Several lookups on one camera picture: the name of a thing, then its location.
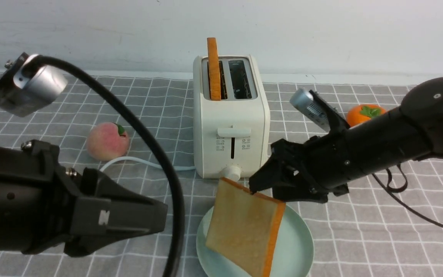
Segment toast slice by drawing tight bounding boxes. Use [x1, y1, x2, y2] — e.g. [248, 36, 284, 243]
[207, 37, 222, 101]
[205, 178, 286, 277]

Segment black camera cable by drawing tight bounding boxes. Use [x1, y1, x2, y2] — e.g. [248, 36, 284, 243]
[371, 165, 443, 234]
[33, 55, 185, 277]

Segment pink peach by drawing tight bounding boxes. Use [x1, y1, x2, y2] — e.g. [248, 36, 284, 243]
[86, 122, 130, 162]

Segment grey checked tablecloth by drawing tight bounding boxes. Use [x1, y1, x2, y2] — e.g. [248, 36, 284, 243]
[0, 77, 443, 277]

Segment white toaster power cord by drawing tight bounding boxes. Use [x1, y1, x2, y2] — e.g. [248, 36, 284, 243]
[99, 156, 196, 173]

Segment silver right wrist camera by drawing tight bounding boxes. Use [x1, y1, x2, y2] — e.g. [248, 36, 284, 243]
[289, 88, 339, 132]

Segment orange persimmon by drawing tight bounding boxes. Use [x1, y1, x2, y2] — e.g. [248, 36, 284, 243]
[346, 104, 386, 127]

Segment light green round plate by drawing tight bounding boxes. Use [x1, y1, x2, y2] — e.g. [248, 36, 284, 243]
[196, 206, 314, 277]

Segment white two-slot toaster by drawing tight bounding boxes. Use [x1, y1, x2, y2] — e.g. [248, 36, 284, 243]
[192, 55, 271, 181]

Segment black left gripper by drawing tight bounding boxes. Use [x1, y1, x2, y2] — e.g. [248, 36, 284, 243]
[0, 141, 168, 257]

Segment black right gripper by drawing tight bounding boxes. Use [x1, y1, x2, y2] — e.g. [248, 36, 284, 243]
[248, 128, 354, 203]

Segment black right camera cable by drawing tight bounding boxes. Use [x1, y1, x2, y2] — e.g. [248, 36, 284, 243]
[371, 165, 443, 234]

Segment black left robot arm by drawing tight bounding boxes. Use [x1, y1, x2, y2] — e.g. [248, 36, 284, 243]
[0, 140, 168, 257]

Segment black left camera cable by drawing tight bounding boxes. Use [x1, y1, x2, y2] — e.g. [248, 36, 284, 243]
[33, 55, 185, 277]

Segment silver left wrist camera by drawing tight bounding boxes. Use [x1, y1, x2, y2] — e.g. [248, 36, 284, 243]
[0, 52, 68, 117]

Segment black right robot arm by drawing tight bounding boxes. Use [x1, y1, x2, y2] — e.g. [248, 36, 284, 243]
[248, 77, 443, 203]

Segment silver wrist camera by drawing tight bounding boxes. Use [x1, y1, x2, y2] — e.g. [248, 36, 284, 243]
[289, 88, 339, 132]
[0, 52, 68, 117]

